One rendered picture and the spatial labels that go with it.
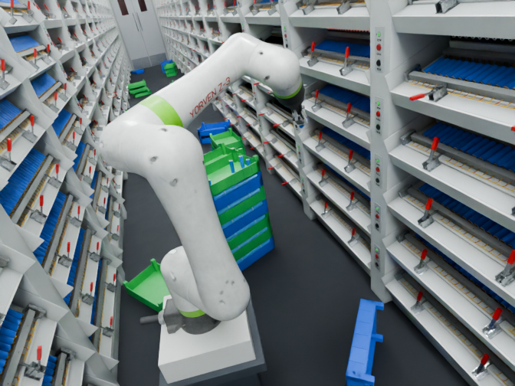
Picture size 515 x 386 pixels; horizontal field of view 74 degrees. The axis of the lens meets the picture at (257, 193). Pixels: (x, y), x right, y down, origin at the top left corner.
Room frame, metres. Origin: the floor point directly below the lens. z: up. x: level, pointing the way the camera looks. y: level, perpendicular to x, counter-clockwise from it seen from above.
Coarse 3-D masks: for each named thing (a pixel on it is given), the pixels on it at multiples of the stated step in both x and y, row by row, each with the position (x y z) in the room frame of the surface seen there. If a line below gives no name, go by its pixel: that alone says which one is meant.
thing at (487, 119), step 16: (432, 48) 0.99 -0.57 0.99; (480, 48) 0.88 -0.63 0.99; (496, 48) 0.83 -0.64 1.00; (512, 48) 0.79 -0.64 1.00; (416, 64) 0.97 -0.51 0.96; (400, 80) 0.97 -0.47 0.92; (400, 96) 0.92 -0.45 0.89; (448, 96) 0.79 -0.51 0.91; (432, 112) 0.81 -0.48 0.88; (448, 112) 0.75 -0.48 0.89; (464, 112) 0.71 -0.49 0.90; (480, 112) 0.68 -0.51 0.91; (496, 112) 0.66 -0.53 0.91; (512, 112) 0.64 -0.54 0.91; (480, 128) 0.67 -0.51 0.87; (496, 128) 0.63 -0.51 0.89
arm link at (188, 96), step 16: (224, 48) 0.98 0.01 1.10; (240, 48) 0.99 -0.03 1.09; (208, 64) 0.93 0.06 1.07; (224, 64) 0.94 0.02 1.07; (240, 64) 0.97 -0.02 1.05; (176, 80) 0.89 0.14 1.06; (192, 80) 0.87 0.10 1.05; (208, 80) 0.89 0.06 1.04; (224, 80) 0.92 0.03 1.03; (160, 96) 0.81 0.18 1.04; (176, 96) 0.82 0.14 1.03; (192, 96) 0.84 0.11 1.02; (208, 96) 0.88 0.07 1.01; (176, 112) 0.80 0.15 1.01; (192, 112) 0.83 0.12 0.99
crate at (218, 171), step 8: (232, 152) 1.61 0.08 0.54; (216, 160) 1.56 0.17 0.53; (224, 160) 1.59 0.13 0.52; (256, 160) 1.46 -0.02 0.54; (208, 168) 1.53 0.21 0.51; (216, 168) 1.56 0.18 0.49; (224, 168) 1.56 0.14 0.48; (240, 168) 1.52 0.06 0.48; (248, 168) 1.43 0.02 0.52; (256, 168) 1.46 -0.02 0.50; (208, 176) 1.51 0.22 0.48; (216, 176) 1.49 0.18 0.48; (224, 176) 1.47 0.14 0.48; (232, 176) 1.38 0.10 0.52; (240, 176) 1.40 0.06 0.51; (248, 176) 1.43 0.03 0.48; (216, 184) 1.33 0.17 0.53; (224, 184) 1.35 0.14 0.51; (232, 184) 1.37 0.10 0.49; (216, 192) 1.32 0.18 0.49
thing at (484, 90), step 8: (416, 72) 0.94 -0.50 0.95; (416, 80) 0.93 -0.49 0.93; (424, 80) 0.90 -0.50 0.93; (432, 80) 0.87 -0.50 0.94; (440, 80) 0.84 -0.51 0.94; (448, 80) 0.82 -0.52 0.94; (456, 80) 0.80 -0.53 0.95; (464, 80) 0.79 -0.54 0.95; (448, 88) 0.82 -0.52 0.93; (456, 88) 0.79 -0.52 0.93; (464, 88) 0.77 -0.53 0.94; (472, 88) 0.75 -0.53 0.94; (480, 88) 0.73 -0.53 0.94; (488, 88) 0.71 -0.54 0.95; (496, 88) 0.70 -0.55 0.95; (504, 88) 0.68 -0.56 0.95; (464, 96) 0.75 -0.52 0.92; (488, 96) 0.71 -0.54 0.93; (496, 96) 0.69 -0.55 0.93; (504, 96) 0.67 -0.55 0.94; (512, 96) 0.65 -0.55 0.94; (496, 104) 0.67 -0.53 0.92
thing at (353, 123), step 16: (320, 80) 1.68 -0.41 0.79; (304, 96) 1.66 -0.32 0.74; (320, 96) 1.54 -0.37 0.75; (336, 96) 1.47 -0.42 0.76; (352, 96) 1.39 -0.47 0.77; (368, 96) 1.32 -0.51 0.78; (320, 112) 1.46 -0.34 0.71; (336, 112) 1.37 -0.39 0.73; (352, 112) 1.29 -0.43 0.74; (368, 112) 1.22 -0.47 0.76; (336, 128) 1.29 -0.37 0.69; (352, 128) 1.21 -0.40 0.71; (368, 128) 1.15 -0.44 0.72; (368, 144) 1.08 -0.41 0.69
